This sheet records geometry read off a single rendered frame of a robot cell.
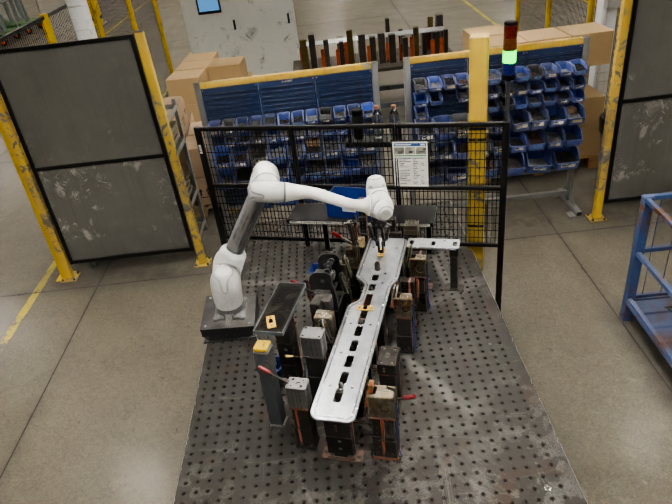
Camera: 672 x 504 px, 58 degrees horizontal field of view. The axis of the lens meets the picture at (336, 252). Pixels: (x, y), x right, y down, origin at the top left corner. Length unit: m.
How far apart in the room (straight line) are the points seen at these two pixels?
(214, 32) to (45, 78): 4.88
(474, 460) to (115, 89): 3.65
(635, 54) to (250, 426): 3.94
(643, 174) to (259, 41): 5.96
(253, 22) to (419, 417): 7.58
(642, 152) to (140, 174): 4.14
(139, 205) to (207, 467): 2.99
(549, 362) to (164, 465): 2.46
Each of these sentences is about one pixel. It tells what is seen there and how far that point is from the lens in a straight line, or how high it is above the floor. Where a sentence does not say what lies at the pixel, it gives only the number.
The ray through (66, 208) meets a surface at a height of 0.68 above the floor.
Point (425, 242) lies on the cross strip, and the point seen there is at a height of 1.00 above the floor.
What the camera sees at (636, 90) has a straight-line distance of 5.40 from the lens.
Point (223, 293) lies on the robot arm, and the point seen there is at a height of 0.98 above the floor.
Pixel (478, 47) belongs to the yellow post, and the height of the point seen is 1.95.
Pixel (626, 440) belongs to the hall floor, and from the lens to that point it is 3.81.
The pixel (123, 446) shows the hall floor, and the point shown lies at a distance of 4.05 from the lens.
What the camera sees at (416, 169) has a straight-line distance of 3.63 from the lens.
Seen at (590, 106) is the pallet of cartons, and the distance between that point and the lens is 6.43.
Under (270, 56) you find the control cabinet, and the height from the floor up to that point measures 0.58.
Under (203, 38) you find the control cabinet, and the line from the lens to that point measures 9.69.
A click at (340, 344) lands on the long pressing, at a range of 2.74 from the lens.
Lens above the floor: 2.78
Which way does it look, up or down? 32 degrees down
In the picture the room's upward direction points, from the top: 7 degrees counter-clockwise
